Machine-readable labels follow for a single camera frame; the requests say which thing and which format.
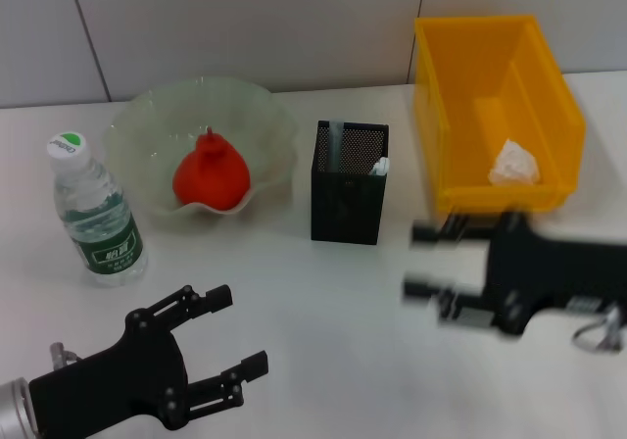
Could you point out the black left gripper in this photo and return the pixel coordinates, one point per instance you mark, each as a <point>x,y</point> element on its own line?
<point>112,385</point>

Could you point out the red-orange toy orange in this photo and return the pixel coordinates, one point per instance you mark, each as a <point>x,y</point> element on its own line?
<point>210,179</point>

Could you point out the black mesh pen holder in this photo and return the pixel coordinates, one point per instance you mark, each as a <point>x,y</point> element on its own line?
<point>343,213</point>

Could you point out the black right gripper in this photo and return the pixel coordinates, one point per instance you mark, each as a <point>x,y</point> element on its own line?
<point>553,272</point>

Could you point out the grey marker pen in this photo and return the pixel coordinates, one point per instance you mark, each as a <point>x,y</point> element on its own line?
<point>336,145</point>

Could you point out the clear water bottle green label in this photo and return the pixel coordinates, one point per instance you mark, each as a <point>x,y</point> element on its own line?
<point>98,213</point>

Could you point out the white paper ball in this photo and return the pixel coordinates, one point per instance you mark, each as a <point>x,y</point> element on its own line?
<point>514,164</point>

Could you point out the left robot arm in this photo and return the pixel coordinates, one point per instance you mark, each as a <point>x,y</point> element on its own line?
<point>17,409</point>

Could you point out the green pen white tip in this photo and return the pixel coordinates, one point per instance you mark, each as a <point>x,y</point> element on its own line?
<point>381,165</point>

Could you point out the yellow plastic bin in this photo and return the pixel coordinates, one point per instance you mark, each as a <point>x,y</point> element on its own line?
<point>509,91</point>

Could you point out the pale green glass fruit plate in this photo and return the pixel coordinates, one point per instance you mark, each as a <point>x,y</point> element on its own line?
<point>147,125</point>

